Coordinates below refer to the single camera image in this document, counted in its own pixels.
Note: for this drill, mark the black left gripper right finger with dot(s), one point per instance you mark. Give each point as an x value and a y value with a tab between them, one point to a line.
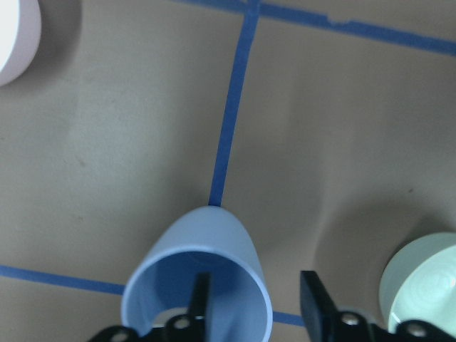
325	322

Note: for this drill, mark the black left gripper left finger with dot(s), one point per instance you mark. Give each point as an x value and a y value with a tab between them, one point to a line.
188	326

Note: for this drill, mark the blue cup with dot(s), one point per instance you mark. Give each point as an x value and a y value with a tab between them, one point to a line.
207	239

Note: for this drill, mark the mint green bowl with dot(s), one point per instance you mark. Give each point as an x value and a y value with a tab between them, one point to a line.
418	283

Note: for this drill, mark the pink white bowl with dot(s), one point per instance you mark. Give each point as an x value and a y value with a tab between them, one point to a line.
20	36

